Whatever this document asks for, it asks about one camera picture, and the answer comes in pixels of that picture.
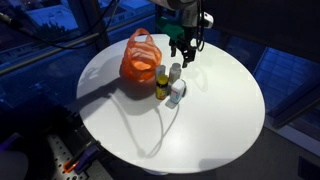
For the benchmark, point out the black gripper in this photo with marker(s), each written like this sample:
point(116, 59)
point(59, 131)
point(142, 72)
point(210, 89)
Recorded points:
point(183, 39)

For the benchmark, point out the white pill bottle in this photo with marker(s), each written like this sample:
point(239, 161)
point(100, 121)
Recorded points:
point(174, 71)
point(160, 70)

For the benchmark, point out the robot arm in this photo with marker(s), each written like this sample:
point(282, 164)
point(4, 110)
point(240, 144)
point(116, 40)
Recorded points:
point(180, 10)

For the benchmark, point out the small white bottle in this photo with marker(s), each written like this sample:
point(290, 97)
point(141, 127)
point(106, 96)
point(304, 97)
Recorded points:
point(177, 90)

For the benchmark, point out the amber bottle with yellow cap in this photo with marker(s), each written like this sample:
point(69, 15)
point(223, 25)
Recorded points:
point(162, 87)

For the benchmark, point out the orange plastic carrier bag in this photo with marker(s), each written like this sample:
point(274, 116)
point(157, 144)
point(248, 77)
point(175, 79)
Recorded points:
point(140, 58)

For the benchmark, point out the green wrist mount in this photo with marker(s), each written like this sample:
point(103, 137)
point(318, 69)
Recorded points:
point(168, 28)

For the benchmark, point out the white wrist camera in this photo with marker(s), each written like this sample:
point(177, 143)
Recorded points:
point(207, 20)

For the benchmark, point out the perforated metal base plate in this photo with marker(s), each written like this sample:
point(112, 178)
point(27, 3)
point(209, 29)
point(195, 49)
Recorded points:
point(61, 156)

